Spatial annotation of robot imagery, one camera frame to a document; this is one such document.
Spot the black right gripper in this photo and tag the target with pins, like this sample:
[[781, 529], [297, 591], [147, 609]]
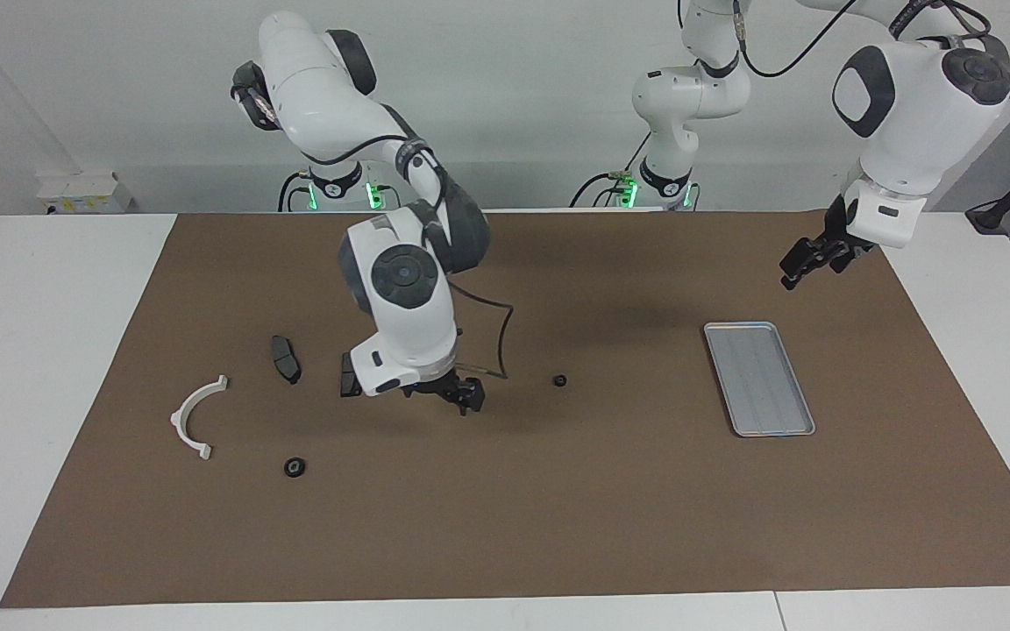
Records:
[[435, 386]]

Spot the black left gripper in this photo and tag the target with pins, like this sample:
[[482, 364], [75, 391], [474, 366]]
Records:
[[836, 230]]

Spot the large black bearing gear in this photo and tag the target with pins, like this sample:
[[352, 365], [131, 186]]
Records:
[[295, 467]]

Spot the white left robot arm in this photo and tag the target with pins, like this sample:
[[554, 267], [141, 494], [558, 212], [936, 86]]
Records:
[[908, 131]]

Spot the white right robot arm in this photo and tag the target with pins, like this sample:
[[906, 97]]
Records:
[[400, 324]]

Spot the silver metal tray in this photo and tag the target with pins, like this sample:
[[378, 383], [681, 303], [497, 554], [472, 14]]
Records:
[[759, 377]]

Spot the dark rectangular brake pad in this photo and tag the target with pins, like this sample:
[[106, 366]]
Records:
[[348, 379]]

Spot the brown table mat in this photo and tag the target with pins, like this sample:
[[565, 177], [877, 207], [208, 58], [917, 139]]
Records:
[[558, 508]]

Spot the dark curved brake pad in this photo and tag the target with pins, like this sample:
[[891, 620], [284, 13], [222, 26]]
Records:
[[284, 358]]

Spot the white box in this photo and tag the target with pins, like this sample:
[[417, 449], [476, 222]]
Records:
[[84, 193]]

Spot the white curved plastic bracket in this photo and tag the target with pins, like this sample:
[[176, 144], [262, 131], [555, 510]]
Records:
[[179, 419]]

